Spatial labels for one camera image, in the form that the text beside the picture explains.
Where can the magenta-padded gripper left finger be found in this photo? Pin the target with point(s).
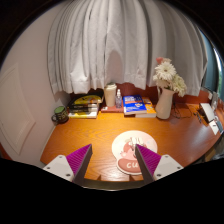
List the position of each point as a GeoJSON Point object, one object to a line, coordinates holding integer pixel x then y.
{"type": "Point", "coordinates": [80, 160]}

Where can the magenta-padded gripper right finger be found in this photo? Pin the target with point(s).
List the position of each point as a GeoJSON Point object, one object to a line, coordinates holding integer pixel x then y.
{"type": "Point", "coordinates": [148, 160]}

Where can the white pink cartoon mouse pad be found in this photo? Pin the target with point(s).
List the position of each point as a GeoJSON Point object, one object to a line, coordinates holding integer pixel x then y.
{"type": "Point", "coordinates": [126, 146]}

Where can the dark green mug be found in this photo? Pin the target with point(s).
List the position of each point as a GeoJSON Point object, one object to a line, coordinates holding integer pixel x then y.
{"type": "Point", "coordinates": [61, 115]}

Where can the orange white book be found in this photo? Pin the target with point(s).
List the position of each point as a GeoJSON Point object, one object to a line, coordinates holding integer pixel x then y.
{"type": "Point", "coordinates": [150, 110]}

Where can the white ceramic vase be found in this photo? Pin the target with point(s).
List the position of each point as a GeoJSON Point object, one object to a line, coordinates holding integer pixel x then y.
{"type": "Point", "coordinates": [164, 106]}

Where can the blue book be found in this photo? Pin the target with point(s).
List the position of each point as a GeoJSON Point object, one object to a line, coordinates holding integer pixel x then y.
{"type": "Point", "coordinates": [134, 105]}

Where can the dark red book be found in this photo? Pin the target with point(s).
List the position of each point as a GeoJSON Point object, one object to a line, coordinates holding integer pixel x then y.
{"type": "Point", "coordinates": [111, 109]}

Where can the yellow black book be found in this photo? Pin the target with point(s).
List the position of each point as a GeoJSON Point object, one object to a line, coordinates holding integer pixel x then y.
{"type": "Point", "coordinates": [87, 100]}

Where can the clear spray bottle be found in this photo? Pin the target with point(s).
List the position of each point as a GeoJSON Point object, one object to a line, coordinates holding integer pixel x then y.
{"type": "Point", "coordinates": [118, 101]}

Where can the cream tumbler with lid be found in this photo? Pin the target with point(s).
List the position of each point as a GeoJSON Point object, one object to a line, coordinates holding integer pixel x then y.
{"type": "Point", "coordinates": [110, 96]}

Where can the dark wooden desk back panel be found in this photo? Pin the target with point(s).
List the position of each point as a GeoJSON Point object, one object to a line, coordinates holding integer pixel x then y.
{"type": "Point", "coordinates": [133, 89]}

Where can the small white block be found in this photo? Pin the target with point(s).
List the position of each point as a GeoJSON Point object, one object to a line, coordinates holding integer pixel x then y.
{"type": "Point", "coordinates": [214, 127]}

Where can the white flat device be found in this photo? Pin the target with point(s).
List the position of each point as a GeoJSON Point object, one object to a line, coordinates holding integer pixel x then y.
{"type": "Point", "coordinates": [207, 111]}

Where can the white daisy flower bunch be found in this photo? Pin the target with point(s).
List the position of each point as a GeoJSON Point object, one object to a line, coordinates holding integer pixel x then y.
{"type": "Point", "coordinates": [168, 75]}

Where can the white pleated curtain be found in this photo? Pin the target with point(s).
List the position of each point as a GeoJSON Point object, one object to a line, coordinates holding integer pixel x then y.
{"type": "Point", "coordinates": [116, 40]}

